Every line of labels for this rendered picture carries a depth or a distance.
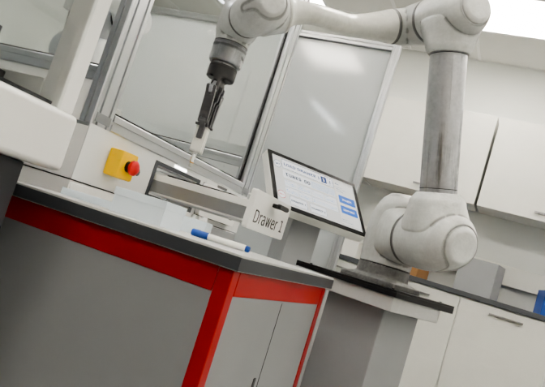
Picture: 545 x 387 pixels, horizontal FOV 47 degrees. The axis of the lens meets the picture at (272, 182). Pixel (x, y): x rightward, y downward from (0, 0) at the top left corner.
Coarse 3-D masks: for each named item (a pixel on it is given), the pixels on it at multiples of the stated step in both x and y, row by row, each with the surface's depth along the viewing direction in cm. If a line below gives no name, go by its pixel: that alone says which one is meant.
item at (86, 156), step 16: (80, 128) 155; (96, 128) 157; (80, 144) 154; (96, 144) 158; (112, 144) 164; (128, 144) 170; (64, 160) 155; (80, 160) 154; (96, 160) 160; (144, 160) 179; (160, 160) 186; (64, 176) 155; (80, 176) 156; (96, 176) 161; (144, 176) 181; (192, 176) 205; (144, 192) 183; (192, 208) 210; (224, 224) 235
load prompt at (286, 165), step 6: (282, 162) 278; (288, 162) 281; (288, 168) 278; (294, 168) 282; (300, 168) 284; (306, 174) 284; (312, 174) 287; (318, 174) 290; (318, 180) 287; (324, 180) 290; (330, 180) 293; (330, 186) 291
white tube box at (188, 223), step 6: (186, 216) 157; (186, 222) 156; (192, 222) 156; (198, 222) 156; (204, 222) 156; (180, 228) 156; (186, 228) 156; (192, 228) 156; (198, 228) 156; (204, 228) 156; (210, 228) 162
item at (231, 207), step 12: (156, 180) 185; (168, 180) 184; (180, 180) 182; (156, 192) 184; (168, 192) 182; (180, 192) 181; (192, 192) 180; (204, 192) 179; (216, 192) 177; (192, 204) 179; (204, 204) 178; (216, 204) 176; (228, 204) 175; (240, 204) 174; (228, 216) 175; (240, 216) 173
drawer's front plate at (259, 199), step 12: (252, 192) 172; (264, 192) 176; (252, 204) 171; (264, 204) 178; (252, 216) 172; (276, 216) 188; (288, 216) 197; (252, 228) 174; (264, 228) 182; (276, 228) 190
